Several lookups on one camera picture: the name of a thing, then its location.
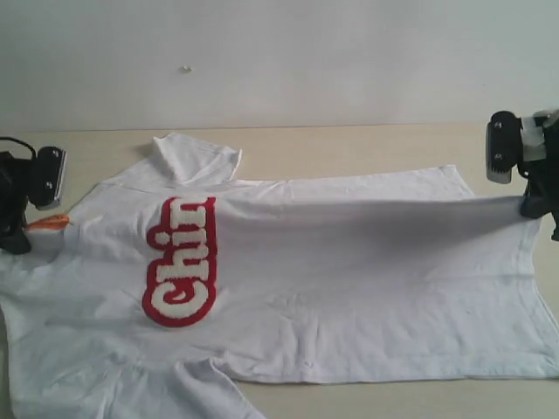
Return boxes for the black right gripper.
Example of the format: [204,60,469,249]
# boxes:
[518,130,558,240]

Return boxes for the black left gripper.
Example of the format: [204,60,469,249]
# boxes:
[0,150,39,255]

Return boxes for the white t-shirt red lettering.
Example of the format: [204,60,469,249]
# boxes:
[1,134,558,418]

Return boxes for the orange neck tag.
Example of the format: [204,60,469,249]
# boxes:
[25,214,71,231]

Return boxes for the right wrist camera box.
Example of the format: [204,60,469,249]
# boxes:
[484,106,559,184]

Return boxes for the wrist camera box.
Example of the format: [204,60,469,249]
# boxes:
[484,106,559,184]
[27,146,66,210]

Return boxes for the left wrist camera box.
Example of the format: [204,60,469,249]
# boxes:
[27,146,66,210]

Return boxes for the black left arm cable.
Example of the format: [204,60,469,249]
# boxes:
[0,135,39,161]

